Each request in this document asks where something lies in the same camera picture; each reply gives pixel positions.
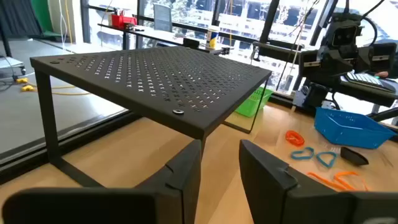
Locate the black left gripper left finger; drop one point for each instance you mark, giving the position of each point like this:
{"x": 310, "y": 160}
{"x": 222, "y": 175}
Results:
{"x": 180, "y": 186}

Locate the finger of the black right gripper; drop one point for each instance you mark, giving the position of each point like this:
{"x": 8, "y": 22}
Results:
{"x": 337, "y": 63}
{"x": 364, "y": 60}

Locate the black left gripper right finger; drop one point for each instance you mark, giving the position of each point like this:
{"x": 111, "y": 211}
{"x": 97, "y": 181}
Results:
{"x": 273, "y": 193}

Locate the orange silicone band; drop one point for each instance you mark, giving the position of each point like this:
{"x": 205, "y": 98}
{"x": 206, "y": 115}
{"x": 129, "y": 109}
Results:
{"x": 323, "y": 181}
{"x": 343, "y": 183}

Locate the orange coil wristband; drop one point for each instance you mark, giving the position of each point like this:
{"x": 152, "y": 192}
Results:
{"x": 289, "y": 137}

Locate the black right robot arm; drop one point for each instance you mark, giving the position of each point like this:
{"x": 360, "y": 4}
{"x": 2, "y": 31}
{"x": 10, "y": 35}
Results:
{"x": 311, "y": 93}

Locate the black perforated metal desk riser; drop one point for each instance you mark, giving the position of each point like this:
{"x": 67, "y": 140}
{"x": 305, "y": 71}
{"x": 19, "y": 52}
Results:
{"x": 155, "y": 77}

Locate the long office desk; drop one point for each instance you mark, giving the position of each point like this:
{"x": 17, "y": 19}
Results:
{"x": 149, "y": 32}

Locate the grey office chair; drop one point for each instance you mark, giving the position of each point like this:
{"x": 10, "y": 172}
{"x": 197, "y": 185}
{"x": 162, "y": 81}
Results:
{"x": 162, "y": 17}

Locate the person's hand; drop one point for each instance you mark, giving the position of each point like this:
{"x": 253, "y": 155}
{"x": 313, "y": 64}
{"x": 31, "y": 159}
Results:
{"x": 382, "y": 74}

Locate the black keyboard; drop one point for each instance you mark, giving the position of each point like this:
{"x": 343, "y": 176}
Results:
{"x": 363, "y": 80}

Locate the blue plastic basket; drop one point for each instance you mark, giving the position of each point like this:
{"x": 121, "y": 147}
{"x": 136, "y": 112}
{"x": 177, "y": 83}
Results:
{"x": 351, "y": 130}

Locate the black oval object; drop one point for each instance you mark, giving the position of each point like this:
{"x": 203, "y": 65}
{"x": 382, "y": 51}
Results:
{"x": 353, "y": 156}

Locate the green plastic basket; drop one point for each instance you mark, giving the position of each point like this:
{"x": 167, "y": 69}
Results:
{"x": 248, "y": 107}

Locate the white blue yellow canister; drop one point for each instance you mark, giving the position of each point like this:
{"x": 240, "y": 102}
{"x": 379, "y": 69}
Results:
{"x": 213, "y": 39}

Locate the small black box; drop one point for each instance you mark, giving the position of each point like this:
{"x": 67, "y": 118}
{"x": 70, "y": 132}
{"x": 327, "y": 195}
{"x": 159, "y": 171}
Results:
{"x": 191, "y": 43}

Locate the red toolbox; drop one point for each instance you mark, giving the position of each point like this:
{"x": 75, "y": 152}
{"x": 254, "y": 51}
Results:
{"x": 122, "y": 21}

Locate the grey wheeled cart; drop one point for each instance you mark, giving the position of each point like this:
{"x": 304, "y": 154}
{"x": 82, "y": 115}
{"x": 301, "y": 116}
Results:
{"x": 9, "y": 63}

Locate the green backdrop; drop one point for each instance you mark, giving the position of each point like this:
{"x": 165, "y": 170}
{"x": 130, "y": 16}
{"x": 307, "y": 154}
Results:
{"x": 42, "y": 15}

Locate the dark curtain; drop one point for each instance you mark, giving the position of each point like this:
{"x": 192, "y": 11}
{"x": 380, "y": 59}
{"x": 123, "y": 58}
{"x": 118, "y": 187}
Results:
{"x": 18, "y": 15}

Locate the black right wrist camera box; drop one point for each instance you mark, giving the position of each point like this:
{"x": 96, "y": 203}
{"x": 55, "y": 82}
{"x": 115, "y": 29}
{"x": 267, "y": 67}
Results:
{"x": 345, "y": 34}

